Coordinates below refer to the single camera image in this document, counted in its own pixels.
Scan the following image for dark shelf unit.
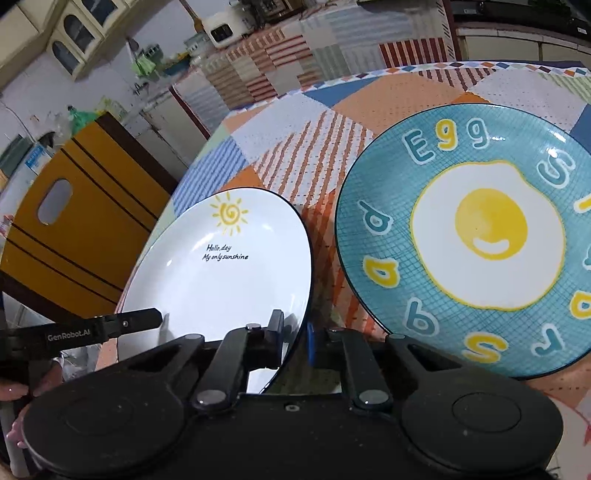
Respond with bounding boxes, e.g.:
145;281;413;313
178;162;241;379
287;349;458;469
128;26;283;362
450;0;591;35

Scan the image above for green plastic bag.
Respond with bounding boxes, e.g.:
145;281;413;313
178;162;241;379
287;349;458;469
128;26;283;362
67;106;100;137

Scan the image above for striped patchwork sofa cover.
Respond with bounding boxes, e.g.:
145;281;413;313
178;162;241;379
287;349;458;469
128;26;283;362
175;4;458;121

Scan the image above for patchwork checked tablecloth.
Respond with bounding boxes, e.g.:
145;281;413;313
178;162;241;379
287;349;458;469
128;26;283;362
95;61;591;480

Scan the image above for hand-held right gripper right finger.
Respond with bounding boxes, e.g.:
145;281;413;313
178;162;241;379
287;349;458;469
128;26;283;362
306;322;463;411

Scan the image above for blue white carton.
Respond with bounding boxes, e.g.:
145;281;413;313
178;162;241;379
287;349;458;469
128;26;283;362
0;134;54;185

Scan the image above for white sun print plate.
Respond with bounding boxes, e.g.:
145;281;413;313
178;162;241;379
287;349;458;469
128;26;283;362
116;187;313;396

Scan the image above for cream cabinet glass doors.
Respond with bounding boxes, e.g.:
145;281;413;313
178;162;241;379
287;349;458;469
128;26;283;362
46;0;139;77

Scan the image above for person's left hand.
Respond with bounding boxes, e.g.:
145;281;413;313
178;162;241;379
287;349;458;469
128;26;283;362
0;362;63;450

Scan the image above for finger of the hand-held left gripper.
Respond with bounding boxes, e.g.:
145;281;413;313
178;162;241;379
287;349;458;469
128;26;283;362
99;308;163;343

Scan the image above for teal fried egg print plate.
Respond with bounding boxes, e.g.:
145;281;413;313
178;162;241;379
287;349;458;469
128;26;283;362
335;102;591;380

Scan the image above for white kitchen appliance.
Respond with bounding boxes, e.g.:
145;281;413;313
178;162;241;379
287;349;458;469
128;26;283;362
203;11;247;44

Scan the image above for yellow wooden chair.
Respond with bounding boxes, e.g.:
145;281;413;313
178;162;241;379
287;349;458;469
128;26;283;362
0;113;178;324

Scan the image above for green item pile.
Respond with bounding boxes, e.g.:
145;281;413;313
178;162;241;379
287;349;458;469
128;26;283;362
131;44;190;79

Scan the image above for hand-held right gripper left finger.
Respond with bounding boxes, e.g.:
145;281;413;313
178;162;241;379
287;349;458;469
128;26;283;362
124;309;286;413

